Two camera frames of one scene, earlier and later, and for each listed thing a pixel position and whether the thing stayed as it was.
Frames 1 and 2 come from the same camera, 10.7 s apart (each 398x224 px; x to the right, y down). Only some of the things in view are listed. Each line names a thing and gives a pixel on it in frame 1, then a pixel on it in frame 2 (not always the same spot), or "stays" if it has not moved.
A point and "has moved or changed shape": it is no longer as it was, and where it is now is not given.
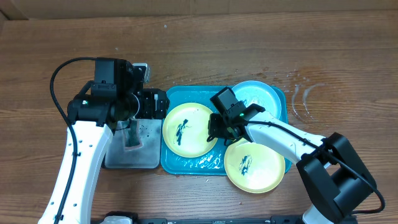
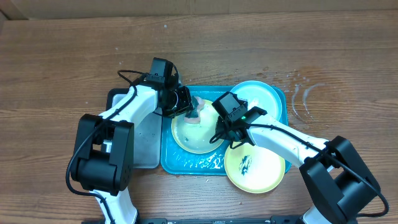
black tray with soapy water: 148,157 stays
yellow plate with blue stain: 185,130 has moved or changed shape
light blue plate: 259,93 stays
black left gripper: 149,112 to 186,104
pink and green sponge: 133,139 has moved or changed shape
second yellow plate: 254,168 stays
